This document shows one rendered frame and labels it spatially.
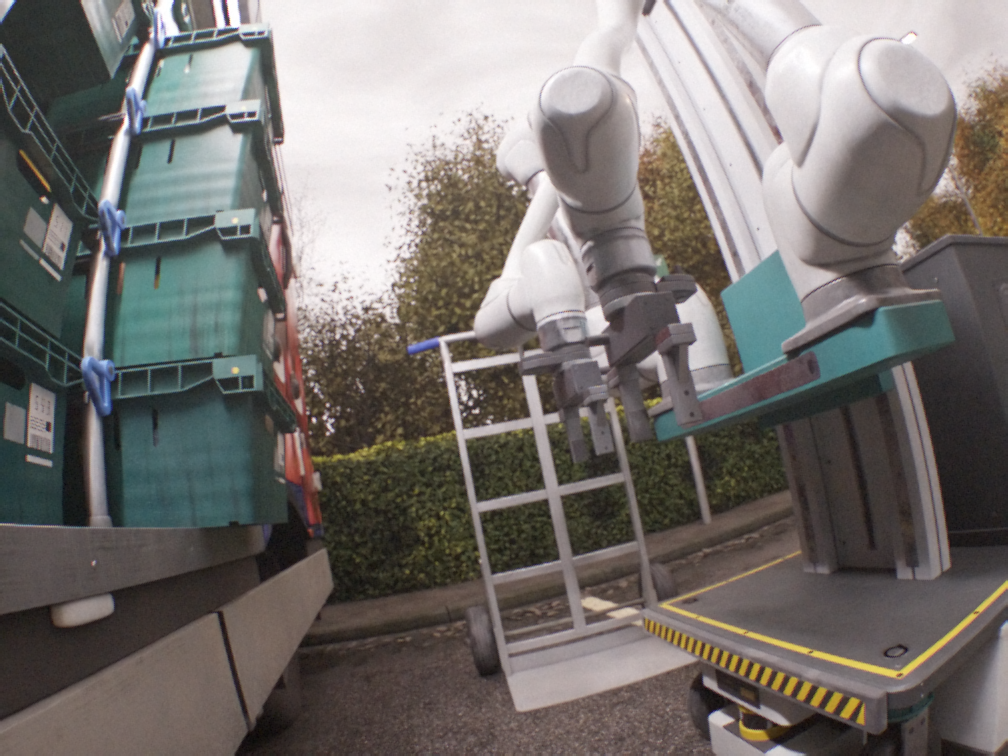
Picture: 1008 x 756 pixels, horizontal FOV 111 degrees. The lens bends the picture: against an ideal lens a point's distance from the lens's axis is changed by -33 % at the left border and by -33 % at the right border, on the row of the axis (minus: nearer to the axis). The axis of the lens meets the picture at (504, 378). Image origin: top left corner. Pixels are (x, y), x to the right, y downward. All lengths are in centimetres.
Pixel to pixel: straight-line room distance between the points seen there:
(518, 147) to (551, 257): 50
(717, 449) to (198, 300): 392
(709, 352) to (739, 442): 346
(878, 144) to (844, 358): 27
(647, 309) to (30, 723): 68
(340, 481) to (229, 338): 256
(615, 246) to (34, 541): 66
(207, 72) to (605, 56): 89
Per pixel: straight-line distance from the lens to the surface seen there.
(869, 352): 65
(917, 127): 52
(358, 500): 337
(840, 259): 68
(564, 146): 52
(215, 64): 129
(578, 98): 51
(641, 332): 59
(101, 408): 85
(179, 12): 162
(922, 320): 70
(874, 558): 106
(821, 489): 108
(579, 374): 84
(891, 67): 54
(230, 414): 84
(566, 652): 188
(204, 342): 89
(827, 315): 68
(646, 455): 400
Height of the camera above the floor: 62
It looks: 13 degrees up
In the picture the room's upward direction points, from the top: 12 degrees counter-clockwise
